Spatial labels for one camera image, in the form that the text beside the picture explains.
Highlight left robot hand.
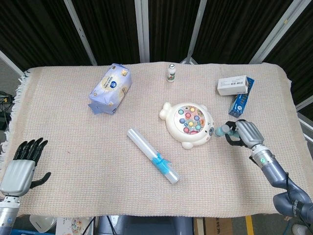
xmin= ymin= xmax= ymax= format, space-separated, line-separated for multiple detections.
xmin=0 ymin=138 xmax=52 ymax=197

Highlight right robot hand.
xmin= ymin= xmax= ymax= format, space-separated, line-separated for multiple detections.
xmin=224 ymin=119 xmax=265 ymax=149

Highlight small teal toy mallet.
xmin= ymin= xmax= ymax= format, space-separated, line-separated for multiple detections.
xmin=214 ymin=125 xmax=240 ymax=138

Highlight white seal-shaped pop toy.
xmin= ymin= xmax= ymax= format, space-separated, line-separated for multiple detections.
xmin=159 ymin=102 xmax=216 ymax=150

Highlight blue toothpaste box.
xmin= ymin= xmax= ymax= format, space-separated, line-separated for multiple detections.
xmin=228 ymin=76 xmax=255 ymax=119

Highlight white cardboard box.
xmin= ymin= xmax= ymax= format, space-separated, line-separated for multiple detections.
xmin=217 ymin=75 xmax=248 ymax=96

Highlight white plastic container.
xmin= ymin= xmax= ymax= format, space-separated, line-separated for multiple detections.
xmin=29 ymin=214 xmax=58 ymax=233

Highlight colourful printed toy box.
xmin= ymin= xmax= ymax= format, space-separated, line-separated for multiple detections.
xmin=55 ymin=216 xmax=96 ymax=235

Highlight clear plastic film roll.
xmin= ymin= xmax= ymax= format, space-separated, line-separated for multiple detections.
xmin=126 ymin=127 xmax=180 ymax=185

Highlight brown cardboard box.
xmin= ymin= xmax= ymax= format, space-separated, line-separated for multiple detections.
xmin=193 ymin=216 xmax=233 ymax=235

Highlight small white drink bottle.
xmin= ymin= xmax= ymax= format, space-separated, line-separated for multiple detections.
xmin=167 ymin=64 xmax=177 ymax=83

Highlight beige woven tablecloth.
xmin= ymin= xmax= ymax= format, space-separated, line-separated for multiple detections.
xmin=0 ymin=61 xmax=310 ymax=218

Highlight blue tissue pack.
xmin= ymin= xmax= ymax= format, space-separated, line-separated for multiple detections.
xmin=88 ymin=63 xmax=133 ymax=116

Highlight black cables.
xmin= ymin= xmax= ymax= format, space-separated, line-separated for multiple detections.
xmin=0 ymin=91 xmax=15 ymax=130

